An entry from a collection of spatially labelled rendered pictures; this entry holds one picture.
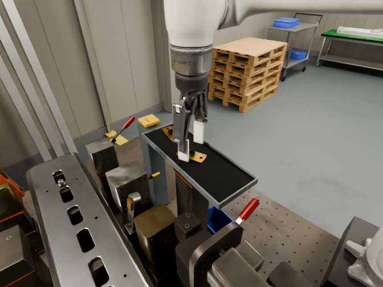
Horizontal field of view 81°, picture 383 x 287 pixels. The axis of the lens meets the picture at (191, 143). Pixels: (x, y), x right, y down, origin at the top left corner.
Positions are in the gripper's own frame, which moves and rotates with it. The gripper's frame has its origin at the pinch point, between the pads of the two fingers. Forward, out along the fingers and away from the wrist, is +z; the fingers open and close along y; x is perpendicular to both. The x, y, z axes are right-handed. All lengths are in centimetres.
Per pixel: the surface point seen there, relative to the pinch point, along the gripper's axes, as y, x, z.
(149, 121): -10.5, -22.7, 4.2
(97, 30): -135, -177, 3
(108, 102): -129, -178, 81
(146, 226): 21.0, -1.7, 12.2
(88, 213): 21.6, -23.8, 20.2
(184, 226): 18.0, 7.4, 10.2
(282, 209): -34, 31, 50
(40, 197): 24, -43, 20
